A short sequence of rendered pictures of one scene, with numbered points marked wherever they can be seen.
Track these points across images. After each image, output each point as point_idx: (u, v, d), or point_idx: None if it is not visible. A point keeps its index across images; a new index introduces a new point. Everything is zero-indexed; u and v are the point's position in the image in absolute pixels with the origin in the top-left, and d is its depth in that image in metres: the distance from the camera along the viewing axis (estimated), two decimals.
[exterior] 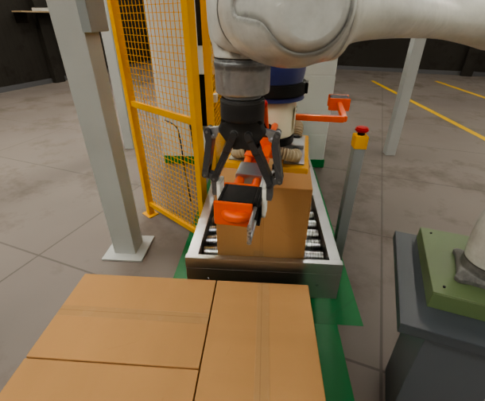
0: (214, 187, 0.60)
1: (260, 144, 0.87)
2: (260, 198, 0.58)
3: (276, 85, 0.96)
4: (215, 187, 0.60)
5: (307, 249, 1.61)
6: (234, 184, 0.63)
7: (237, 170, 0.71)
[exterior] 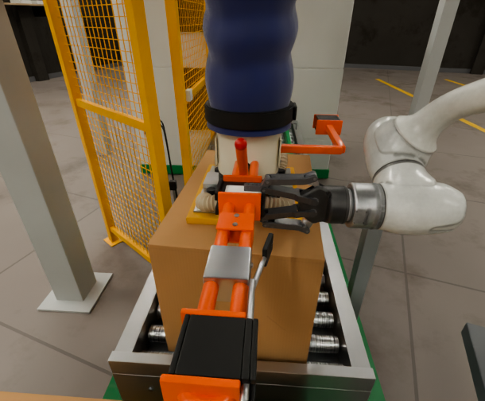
0: None
1: (238, 202, 0.58)
2: (253, 357, 0.30)
3: (250, 112, 0.68)
4: None
5: None
6: (202, 313, 0.34)
7: (206, 267, 0.42)
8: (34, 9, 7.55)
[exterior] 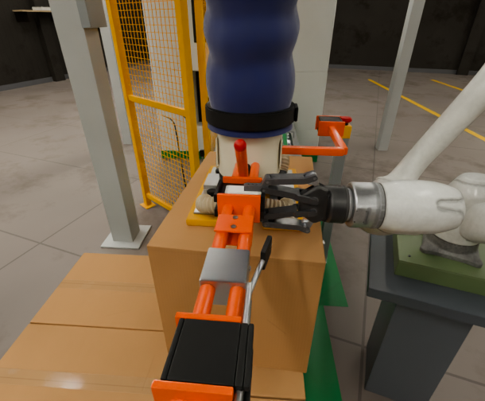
0: None
1: (238, 204, 0.58)
2: (247, 364, 0.29)
3: (251, 113, 0.68)
4: None
5: None
6: (196, 317, 0.34)
7: (203, 270, 0.41)
8: (52, 15, 8.20)
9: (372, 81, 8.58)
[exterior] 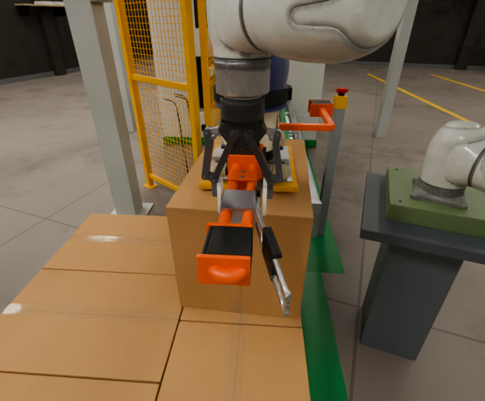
0: (214, 188, 0.60)
1: (244, 163, 0.72)
2: (276, 244, 0.43)
3: None
4: (215, 188, 0.60)
5: None
6: (222, 225, 0.48)
7: (222, 202, 0.55)
8: (54, 9, 8.27)
9: None
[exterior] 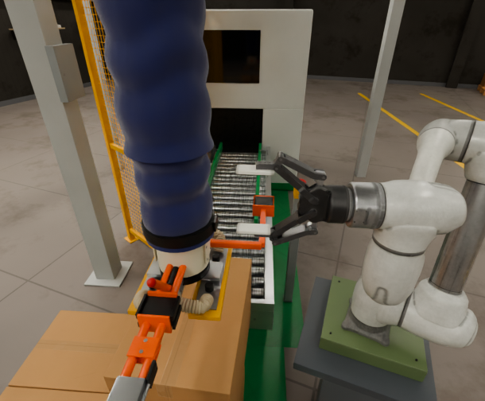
0: None
1: (153, 321, 0.77)
2: None
3: (172, 236, 0.86)
4: (262, 230, 0.65)
5: (253, 285, 1.88)
6: None
7: None
8: None
9: (362, 95, 8.75)
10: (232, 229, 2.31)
